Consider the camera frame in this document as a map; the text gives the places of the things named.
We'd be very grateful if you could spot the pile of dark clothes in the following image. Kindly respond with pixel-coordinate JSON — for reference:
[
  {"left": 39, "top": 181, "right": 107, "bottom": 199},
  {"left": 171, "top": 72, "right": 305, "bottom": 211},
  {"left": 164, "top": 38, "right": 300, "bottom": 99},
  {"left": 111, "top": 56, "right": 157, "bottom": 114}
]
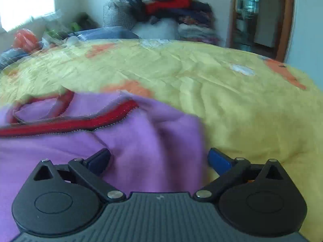
[{"left": 126, "top": 0, "right": 219, "bottom": 45}]

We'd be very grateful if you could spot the grey checked cushion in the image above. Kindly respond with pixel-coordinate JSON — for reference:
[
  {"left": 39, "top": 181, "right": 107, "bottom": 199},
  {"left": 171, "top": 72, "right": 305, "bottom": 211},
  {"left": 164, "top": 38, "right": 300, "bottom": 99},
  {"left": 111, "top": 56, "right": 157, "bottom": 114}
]
[{"left": 103, "top": 0, "right": 137, "bottom": 30}]

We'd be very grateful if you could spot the orange plastic bag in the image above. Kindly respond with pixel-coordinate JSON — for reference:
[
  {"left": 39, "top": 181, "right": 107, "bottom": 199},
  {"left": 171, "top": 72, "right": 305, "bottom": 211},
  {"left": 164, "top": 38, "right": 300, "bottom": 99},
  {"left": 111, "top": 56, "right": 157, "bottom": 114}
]
[{"left": 12, "top": 28, "right": 39, "bottom": 52}]

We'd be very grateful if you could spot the green black bag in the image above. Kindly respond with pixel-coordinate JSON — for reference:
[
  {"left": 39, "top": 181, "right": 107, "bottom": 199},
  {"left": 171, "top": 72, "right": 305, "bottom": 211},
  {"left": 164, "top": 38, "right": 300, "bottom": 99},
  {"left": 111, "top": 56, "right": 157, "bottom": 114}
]
[{"left": 43, "top": 11, "right": 99, "bottom": 40}]

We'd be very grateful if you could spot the brown wooden door frame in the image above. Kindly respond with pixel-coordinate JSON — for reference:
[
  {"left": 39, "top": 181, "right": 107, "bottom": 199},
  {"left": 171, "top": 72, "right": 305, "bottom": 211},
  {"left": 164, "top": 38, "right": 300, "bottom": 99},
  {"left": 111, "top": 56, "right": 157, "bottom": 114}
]
[{"left": 229, "top": 0, "right": 295, "bottom": 62}]

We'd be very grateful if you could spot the purple sweater with red trim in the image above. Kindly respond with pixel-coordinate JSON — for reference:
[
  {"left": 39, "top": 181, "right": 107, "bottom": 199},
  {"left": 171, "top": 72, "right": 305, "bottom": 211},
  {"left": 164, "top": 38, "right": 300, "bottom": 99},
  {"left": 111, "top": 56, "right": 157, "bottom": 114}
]
[{"left": 1, "top": 91, "right": 206, "bottom": 241}]

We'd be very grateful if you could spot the bright window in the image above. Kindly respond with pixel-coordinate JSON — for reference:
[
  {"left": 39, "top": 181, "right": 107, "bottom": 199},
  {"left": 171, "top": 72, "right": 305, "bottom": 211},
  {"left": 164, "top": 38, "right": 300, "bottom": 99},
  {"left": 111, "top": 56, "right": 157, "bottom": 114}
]
[{"left": 1, "top": 0, "right": 55, "bottom": 32}]

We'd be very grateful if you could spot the yellow floral bed quilt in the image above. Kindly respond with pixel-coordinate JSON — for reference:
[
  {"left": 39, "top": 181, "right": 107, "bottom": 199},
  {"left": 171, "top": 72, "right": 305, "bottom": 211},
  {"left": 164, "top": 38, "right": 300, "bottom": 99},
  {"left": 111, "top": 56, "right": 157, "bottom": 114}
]
[{"left": 1, "top": 39, "right": 322, "bottom": 241}]

